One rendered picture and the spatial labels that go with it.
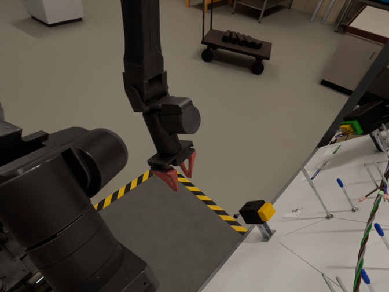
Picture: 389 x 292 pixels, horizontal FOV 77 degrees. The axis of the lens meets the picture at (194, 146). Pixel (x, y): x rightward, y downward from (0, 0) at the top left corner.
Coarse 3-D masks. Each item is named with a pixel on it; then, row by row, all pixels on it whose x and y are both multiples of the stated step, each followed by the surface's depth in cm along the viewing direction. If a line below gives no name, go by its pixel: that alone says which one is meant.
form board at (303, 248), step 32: (320, 160) 93; (352, 160) 79; (384, 160) 69; (288, 192) 83; (320, 192) 72; (352, 192) 63; (288, 224) 66; (320, 224) 59; (352, 224) 53; (384, 224) 48; (256, 256) 61; (288, 256) 55; (320, 256) 50; (352, 256) 45; (384, 256) 42; (224, 288) 57; (256, 288) 51; (288, 288) 47; (320, 288) 43; (352, 288) 40; (384, 288) 37
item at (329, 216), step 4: (300, 168) 59; (304, 168) 58; (308, 176) 58; (308, 180) 59; (312, 184) 58; (312, 188) 59; (316, 192) 59; (320, 200) 59; (324, 208) 59; (328, 212) 59; (328, 216) 59; (332, 216) 59
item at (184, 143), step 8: (152, 136) 53; (160, 136) 52; (168, 136) 53; (176, 136) 55; (160, 144) 53; (168, 144) 53; (176, 144) 55; (184, 144) 58; (192, 144) 58; (160, 152) 55; (168, 152) 54; (176, 152) 55; (152, 160) 55; (160, 160) 54; (168, 160) 53
